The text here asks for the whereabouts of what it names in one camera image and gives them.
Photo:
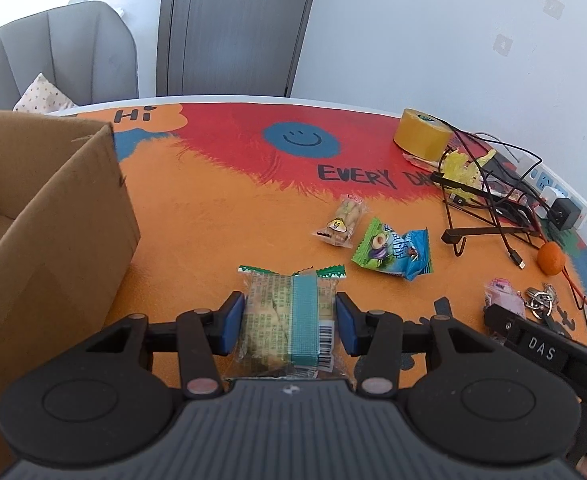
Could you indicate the black metal stand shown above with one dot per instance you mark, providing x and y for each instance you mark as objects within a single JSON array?
[{"x": 478, "y": 231}]

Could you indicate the bunch of keys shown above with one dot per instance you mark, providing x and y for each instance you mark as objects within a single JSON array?
[{"x": 538, "y": 300}]

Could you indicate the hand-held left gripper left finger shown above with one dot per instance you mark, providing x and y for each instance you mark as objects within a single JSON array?
[{"x": 232, "y": 325}]

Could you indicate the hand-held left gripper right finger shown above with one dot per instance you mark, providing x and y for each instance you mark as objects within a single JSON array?
[{"x": 347, "y": 325}]

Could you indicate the dotted beige pillow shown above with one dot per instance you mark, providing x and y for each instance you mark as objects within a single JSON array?
[{"x": 40, "y": 95}]

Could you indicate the black flat device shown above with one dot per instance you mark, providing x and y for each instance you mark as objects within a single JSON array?
[{"x": 508, "y": 170}]

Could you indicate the white power strip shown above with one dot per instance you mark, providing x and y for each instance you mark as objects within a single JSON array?
[{"x": 541, "y": 177}]

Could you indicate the white charger plug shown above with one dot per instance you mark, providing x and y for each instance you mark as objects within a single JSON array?
[{"x": 554, "y": 195}]

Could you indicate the grey door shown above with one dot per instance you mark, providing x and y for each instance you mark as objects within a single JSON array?
[{"x": 233, "y": 35}]

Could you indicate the green trimmed cracker packet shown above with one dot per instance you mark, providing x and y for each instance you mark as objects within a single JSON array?
[{"x": 273, "y": 320}]

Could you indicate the orange tangerine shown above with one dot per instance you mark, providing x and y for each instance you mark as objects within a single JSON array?
[{"x": 552, "y": 258}]

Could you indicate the grey chair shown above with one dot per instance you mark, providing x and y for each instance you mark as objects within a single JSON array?
[{"x": 73, "y": 50}]

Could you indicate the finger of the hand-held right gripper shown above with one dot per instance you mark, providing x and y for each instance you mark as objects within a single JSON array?
[{"x": 503, "y": 319}]

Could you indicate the blue snack packet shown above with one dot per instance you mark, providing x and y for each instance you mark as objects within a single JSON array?
[{"x": 416, "y": 255}]

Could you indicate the green fruit snack packet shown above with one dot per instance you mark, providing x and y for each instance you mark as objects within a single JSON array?
[{"x": 376, "y": 247}]

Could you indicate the pink purple clear packet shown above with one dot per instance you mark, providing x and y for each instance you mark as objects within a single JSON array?
[{"x": 501, "y": 292}]

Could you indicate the yellow tape roll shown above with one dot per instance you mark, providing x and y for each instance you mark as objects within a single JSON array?
[{"x": 418, "y": 135}]

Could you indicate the clear nut snack packet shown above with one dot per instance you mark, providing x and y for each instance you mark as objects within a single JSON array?
[{"x": 343, "y": 220}]

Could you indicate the black power adapter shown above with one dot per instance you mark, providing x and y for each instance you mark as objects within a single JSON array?
[{"x": 563, "y": 212}]

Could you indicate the cardboard box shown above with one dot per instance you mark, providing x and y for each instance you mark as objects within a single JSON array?
[{"x": 63, "y": 260}]

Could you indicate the white blank wall plate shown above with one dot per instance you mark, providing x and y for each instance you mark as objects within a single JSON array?
[
  {"x": 502, "y": 45},
  {"x": 554, "y": 8}
]

